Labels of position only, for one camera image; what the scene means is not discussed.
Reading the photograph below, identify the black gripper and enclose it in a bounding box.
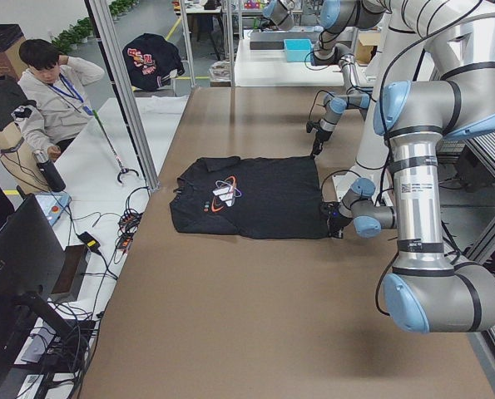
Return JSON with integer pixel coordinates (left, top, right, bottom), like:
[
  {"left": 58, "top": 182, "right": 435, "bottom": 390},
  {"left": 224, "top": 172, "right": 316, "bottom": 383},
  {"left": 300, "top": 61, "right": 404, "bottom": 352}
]
[
  {"left": 320, "top": 201, "right": 349, "bottom": 239},
  {"left": 306, "top": 121, "right": 334, "bottom": 158}
]

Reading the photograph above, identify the black t-shirt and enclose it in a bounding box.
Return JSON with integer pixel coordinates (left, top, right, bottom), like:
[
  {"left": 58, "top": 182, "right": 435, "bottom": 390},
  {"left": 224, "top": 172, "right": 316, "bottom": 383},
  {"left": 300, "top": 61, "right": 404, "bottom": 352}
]
[{"left": 170, "top": 156, "right": 328, "bottom": 239}]

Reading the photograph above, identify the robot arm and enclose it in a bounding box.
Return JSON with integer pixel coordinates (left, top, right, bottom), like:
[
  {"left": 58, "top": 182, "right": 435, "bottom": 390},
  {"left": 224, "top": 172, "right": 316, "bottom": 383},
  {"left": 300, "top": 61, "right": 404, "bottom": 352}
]
[
  {"left": 314, "top": 1, "right": 495, "bottom": 333},
  {"left": 306, "top": 1, "right": 385, "bottom": 159}
]

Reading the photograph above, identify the blue plastic bin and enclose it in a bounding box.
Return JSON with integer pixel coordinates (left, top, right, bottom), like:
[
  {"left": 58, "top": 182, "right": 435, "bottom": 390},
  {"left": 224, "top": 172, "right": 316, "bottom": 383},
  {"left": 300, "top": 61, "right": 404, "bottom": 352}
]
[{"left": 284, "top": 38, "right": 312, "bottom": 63}]

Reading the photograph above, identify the white folded cloth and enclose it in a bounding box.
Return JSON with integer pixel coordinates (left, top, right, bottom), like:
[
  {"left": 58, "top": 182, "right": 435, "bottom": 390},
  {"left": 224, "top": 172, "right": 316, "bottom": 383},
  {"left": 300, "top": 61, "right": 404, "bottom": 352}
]
[{"left": 137, "top": 96, "right": 189, "bottom": 115}]

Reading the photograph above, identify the navy varsity jacket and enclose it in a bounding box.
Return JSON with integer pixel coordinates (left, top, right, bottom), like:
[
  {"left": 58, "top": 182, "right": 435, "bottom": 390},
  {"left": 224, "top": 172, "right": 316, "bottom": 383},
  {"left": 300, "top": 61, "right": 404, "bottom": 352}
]
[{"left": 122, "top": 33, "right": 185, "bottom": 91}]

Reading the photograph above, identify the reacher grabber tool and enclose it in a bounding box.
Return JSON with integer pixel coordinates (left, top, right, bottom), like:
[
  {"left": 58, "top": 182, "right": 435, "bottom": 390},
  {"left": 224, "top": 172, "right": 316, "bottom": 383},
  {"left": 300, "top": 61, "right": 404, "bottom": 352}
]
[{"left": 92, "top": 109, "right": 141, "bottom": 186}]

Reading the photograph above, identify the red black usb hub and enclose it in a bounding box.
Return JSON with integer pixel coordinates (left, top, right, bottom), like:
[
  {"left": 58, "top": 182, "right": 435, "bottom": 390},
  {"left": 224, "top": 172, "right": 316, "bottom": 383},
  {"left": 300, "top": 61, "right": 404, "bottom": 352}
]
[{"left": 116, "top": 209, "right": 143, "bottom": 253}]

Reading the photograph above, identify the black power adapter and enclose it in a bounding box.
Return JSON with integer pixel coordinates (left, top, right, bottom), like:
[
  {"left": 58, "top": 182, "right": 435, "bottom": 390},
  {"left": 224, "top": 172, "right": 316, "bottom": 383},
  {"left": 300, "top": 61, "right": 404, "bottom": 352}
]
[{"left": 77, "top": 232, "right": 101, "bottom": 254}]

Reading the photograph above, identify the seated person in grey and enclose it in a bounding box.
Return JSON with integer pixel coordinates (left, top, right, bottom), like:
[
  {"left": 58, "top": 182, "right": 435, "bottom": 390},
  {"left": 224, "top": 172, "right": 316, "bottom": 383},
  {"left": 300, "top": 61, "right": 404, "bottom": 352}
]
[{"left": 13, "top": 39, "right": 105, "bottom": 160}]

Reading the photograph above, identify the black water bottle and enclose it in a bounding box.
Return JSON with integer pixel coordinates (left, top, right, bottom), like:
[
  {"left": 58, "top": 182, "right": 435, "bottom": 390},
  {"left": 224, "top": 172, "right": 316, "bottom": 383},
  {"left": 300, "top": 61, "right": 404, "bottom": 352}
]
[{"left": 32, "top": 150, "right": 66, "bottom": 192}]

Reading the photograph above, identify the teach pendant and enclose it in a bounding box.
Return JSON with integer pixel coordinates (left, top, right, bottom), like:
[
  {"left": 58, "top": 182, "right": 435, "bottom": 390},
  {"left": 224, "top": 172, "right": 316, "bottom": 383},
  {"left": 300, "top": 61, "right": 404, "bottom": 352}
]
[{"left": 34, "top": 192, "right": 71, "bottom": 226}]

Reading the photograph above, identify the black Huawei monitor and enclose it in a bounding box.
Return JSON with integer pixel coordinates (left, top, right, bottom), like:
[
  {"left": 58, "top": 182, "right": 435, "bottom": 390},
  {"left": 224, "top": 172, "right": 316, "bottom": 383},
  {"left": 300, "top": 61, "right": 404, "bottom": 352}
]
[{"left": 0, "top": 195, "right": 71, "bottom": 381}]

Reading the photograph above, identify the aluminium frame post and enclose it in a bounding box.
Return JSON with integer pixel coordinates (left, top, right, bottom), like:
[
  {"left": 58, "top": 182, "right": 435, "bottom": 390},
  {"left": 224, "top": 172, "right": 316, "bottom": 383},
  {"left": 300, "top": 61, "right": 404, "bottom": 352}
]
[{"left": 84, "top": 0, "right": 160, "bottom": 193}]

